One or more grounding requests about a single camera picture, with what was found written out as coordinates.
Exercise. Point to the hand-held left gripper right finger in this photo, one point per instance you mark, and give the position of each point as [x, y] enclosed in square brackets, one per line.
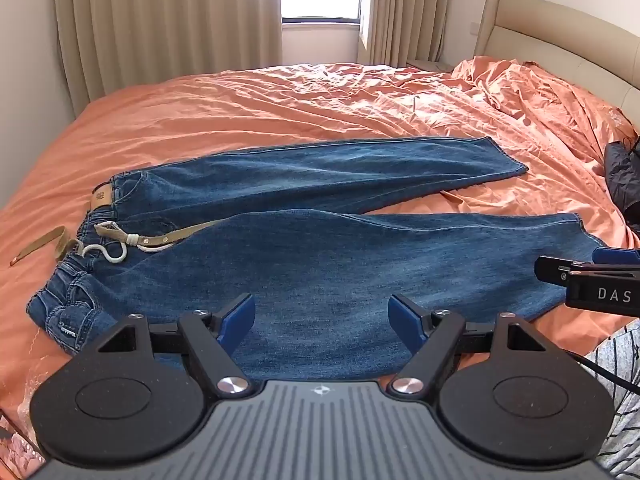
[404, 318]

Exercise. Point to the blue denim pants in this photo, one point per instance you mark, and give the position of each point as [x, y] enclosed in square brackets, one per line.
[325, 270]

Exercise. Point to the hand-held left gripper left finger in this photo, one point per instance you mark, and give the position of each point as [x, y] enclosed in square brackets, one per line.
[239, 318]

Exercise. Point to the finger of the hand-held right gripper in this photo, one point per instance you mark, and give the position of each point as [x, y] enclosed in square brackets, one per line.
[555, 268]
[615, 256]

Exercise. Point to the bedside table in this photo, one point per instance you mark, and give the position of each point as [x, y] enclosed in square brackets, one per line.
[429, 64]

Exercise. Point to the orange bedsheet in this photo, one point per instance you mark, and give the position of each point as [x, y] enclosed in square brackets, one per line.
[250, 105]

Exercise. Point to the wide beige curtain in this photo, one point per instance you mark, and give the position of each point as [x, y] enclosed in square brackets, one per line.
[165, 20]

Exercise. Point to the person's striped grey clothing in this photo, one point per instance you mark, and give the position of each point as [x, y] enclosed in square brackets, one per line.
[622, 355]

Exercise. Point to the tan woven belt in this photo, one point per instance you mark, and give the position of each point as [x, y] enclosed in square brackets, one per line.
[200, 227]

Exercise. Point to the beige padded headboard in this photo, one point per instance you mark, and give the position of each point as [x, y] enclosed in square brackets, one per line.
[555, 35]

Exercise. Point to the pink patterned object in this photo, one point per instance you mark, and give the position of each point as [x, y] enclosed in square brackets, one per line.
[15, 442]

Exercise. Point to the crumpled orange duvet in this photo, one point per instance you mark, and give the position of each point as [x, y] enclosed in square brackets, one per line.
[550, 105]

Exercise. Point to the black cloth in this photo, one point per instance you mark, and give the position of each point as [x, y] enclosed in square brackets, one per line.
[622, 180]

